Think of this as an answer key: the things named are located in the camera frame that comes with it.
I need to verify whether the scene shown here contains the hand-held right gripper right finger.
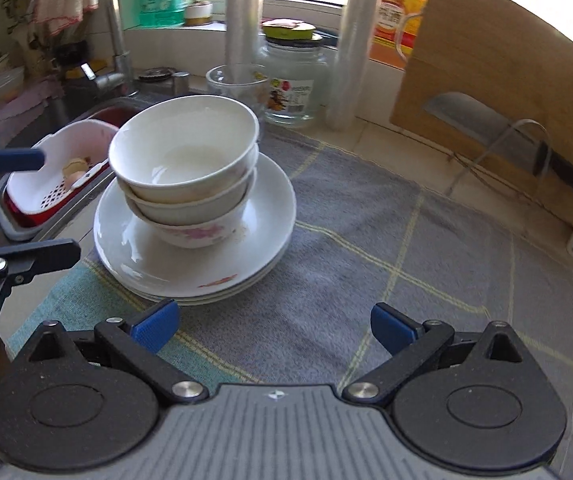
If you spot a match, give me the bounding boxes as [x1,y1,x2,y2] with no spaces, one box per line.
[341,303,524,405]

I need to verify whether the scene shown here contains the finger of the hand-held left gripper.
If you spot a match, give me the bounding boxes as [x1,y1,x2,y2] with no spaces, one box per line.
[0,147,46,172]
[0,239,81,333]

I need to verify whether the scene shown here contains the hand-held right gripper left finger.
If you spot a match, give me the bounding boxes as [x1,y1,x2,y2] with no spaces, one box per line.
[26,298,210,406]

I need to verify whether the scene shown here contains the white fruit print plate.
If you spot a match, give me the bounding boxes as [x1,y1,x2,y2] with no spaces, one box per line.
[116,260,287,307]
[99,240,294,301]
[94,152,297,293]

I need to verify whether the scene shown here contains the white pink floral bowl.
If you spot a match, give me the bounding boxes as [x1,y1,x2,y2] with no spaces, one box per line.
[108,96,260,198]
[136,200,250,249]
[119,165,258,226]

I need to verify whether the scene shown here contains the white strainer basket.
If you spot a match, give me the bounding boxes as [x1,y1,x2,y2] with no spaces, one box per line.
[5,119,120,213]

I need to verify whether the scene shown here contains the purple dish cloth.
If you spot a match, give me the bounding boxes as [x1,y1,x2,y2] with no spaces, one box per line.
[0,82,64,133]

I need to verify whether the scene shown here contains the eggshell scraps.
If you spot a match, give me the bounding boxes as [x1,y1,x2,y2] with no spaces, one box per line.
[63,156,91,181]

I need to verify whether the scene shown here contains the clear plastic container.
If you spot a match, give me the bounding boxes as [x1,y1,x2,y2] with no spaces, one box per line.
[0,66,26,110]

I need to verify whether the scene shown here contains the grey teal checked cloth mat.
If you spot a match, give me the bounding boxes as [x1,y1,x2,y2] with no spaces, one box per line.
[6,125,573,480]

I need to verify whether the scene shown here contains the white red-trimmed rag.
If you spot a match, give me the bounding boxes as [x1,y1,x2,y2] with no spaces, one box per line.
[29,0,100,36]

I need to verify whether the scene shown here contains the metal sink faucet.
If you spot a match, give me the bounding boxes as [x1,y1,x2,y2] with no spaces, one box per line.
[81,0,140,98]

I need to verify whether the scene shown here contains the clear drinking glass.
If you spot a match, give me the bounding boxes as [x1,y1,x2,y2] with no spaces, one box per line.
[205,64,270,111]

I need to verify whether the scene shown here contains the small potted plant figurine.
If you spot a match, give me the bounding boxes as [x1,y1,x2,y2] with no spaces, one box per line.
[184,0,214,27]

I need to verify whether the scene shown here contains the glass jar with green lid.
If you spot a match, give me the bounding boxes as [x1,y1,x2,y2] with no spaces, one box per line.
[256,19,329,126]

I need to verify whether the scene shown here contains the short plastic wrap roll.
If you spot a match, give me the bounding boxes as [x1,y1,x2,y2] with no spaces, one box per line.
[225,0,264,83]

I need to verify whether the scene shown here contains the tall plastic wrap roll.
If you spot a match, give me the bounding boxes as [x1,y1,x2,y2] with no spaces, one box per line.
[325,0,392,131]

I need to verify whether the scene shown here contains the bamboo cutting board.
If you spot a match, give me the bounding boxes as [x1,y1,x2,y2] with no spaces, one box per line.
[390,0,573,231]

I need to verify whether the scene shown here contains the cooking wine bottle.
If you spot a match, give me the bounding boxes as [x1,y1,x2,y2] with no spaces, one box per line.
[369,0,434,71]

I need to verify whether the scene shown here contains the black handled kitchen knife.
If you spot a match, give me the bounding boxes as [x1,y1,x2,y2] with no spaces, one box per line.
[423,92,573,204]

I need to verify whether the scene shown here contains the metal wire rack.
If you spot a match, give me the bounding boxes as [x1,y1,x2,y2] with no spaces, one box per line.
[446,119,573,231]

